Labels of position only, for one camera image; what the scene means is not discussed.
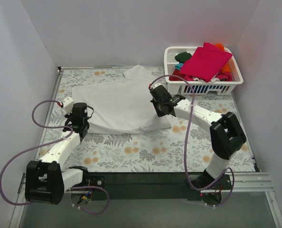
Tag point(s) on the magenta folded t shirt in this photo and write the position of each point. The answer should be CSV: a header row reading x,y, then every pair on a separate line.
x,y
206,62

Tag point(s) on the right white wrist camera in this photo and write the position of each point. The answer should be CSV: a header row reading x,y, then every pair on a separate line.
x,y
151,87

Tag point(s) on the floral patterned table mat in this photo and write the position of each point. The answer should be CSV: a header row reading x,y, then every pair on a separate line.
x,y
155,151

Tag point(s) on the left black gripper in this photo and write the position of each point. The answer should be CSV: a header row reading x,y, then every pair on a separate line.
x,y
68,121

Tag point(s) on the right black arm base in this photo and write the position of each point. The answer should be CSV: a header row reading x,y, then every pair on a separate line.
x,y
214,197

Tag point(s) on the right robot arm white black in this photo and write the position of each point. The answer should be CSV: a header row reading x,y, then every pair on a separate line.
x,y
226,133

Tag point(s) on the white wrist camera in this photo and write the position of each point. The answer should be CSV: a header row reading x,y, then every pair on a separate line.
x,y
67,104
151,87

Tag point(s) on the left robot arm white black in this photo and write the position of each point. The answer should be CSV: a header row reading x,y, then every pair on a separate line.
x,y
45,181

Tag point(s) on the aluminium frame rail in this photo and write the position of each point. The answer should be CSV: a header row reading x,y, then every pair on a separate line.
x,y
242,181

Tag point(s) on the dark red t shirt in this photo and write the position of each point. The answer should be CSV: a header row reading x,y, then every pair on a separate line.
x,y
176,76

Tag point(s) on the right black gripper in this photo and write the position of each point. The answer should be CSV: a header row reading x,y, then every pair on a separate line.
x,y
158,107

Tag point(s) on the white t shirt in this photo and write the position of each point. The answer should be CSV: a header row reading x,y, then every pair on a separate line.
x,y
122,106

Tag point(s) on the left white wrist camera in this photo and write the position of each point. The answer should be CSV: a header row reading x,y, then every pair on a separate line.
x,y
67,104

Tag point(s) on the dark green t shirt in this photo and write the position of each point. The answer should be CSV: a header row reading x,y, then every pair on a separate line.
x,y
183,57

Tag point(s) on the teal t shirt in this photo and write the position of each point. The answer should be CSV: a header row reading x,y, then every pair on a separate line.
x,y
178,66

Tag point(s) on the white plastic basket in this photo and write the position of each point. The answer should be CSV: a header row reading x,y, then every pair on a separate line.
x,y
200,88

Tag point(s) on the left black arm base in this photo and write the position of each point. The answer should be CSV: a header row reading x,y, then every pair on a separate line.
x,y
93,180

